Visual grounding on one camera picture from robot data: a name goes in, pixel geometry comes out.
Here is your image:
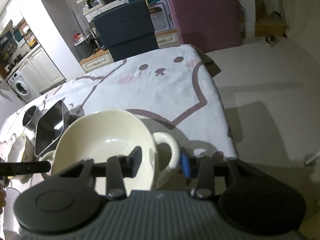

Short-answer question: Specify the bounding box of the cream two-handled bowl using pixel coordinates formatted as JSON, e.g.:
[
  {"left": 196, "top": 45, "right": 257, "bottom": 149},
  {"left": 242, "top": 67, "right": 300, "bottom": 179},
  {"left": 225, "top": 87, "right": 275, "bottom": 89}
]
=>
[{"left": 40, "top": 110, "right": 180, "bottom": 194}]

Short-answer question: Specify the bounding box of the round steel bowl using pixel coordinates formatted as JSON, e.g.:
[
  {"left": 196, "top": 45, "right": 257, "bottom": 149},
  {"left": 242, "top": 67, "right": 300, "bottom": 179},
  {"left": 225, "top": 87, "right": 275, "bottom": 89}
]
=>
[{"left": 22, "top": 106, "right": 42, "bottom": 132}]

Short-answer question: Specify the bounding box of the rectangular steel container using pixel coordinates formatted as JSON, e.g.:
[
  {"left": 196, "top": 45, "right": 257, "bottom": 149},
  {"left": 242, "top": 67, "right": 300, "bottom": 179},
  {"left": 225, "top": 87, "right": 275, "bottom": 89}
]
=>
[{"left": 34, "top": 100, "right": 71, "bottom": 158}]

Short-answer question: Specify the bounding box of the cartoon bear tablecloth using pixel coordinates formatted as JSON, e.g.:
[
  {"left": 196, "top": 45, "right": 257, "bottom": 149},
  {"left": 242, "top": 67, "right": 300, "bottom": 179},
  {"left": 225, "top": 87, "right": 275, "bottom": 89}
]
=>
[{"left": 0, "top": 44, "right": 239, "bottom": 240}]

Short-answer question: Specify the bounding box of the white washing machine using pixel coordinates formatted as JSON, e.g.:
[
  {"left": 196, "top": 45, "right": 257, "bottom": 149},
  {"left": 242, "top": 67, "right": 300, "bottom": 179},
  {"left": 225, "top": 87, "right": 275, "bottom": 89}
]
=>
[{"left": 7, "top": 70, "right": 41, "bottom": 103}]

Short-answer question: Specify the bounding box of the white kitchen cabinet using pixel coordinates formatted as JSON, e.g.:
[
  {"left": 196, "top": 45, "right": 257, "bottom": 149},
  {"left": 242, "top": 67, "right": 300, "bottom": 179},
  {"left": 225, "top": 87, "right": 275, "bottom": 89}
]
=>
[{"left": 18, "top": 44, "right": 66, "bottom": 93}]

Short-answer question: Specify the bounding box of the grey trash bin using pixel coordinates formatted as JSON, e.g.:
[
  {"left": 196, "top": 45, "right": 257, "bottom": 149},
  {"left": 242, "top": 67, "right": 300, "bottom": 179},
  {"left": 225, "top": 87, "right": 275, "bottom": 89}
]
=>
[{"left": 74, "top": 35, "right": 96, "bottom": 59}]

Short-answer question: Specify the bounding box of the low white drawer cabinet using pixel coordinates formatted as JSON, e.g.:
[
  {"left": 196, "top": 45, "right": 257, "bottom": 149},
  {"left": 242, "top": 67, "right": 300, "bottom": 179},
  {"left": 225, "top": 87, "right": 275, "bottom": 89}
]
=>
[{"left": 80, "top": 30, "right": 181, "bottom": 73}]

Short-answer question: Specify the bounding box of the dark blue cushion chair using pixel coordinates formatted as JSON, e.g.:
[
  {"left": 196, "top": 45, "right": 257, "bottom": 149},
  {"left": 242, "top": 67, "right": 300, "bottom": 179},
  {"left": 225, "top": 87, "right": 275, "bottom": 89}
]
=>
[{"left": 93, "top": 0, "right": 158, "bottom": 51}]

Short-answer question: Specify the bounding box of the maroon cushion chair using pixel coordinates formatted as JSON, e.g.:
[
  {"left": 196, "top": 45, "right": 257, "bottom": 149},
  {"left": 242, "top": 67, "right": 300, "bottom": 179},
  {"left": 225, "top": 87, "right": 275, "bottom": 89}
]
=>
[{"left": 168, "top": 0, "right": 242, "bottom": 52}]

